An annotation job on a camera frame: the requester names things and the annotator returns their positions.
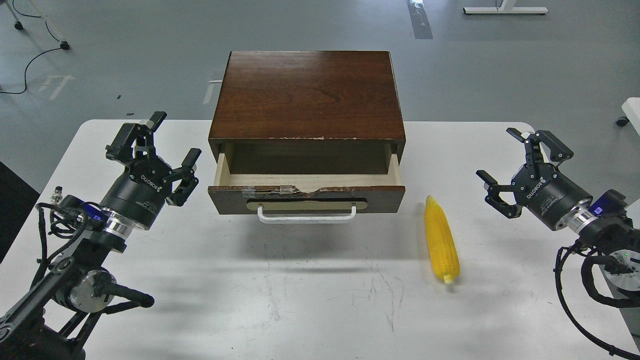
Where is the yellow corn cob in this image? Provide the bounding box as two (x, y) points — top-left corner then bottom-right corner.
(423, 195), (461, 285)

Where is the white stand leg with caster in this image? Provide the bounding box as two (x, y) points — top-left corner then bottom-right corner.
(4, 0), (70, 51)

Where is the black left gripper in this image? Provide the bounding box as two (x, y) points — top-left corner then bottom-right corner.
(100, 111), (202, 230)

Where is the dark wooden drawer cabinet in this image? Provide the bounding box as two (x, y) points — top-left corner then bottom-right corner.
(208, 50), (406, 158)

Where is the black floor cable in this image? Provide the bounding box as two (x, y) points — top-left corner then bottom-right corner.
(0, 0), (70, 95)

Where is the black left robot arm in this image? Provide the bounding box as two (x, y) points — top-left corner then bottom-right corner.
(1, 111), (201, 360)

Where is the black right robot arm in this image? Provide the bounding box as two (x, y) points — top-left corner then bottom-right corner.
(476, 127), (639, 360)

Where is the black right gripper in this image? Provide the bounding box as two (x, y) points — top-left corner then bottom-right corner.
(475, 127), (594, 232)

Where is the white cart corner with caster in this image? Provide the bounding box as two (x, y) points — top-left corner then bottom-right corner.
(615, 96), (640, 135)

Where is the white desk foot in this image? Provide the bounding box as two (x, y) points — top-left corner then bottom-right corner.
(462, 0), (549, 16)

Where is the wooden drawer with white handle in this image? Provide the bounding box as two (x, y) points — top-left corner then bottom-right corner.
(208, 153), (406, 224)

